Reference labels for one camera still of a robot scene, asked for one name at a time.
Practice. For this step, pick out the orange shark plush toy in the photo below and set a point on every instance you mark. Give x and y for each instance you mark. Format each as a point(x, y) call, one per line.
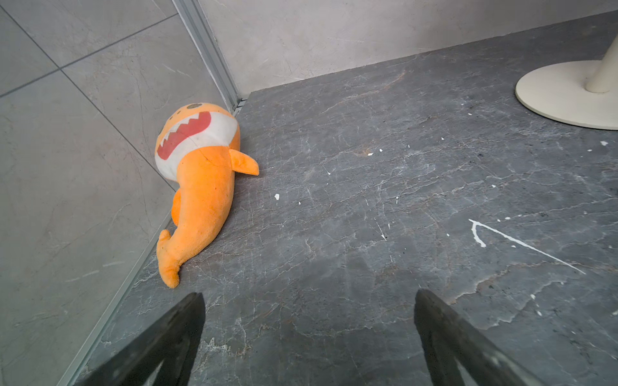
point(199, 148)

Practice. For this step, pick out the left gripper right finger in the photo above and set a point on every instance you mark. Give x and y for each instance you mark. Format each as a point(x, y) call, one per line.
point(450, 341)

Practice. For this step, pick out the left cream utensil stand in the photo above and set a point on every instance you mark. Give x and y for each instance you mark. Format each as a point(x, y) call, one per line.
point(581, 93)

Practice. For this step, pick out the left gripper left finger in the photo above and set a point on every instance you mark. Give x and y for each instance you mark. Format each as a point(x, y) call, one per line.
point(167, 348)

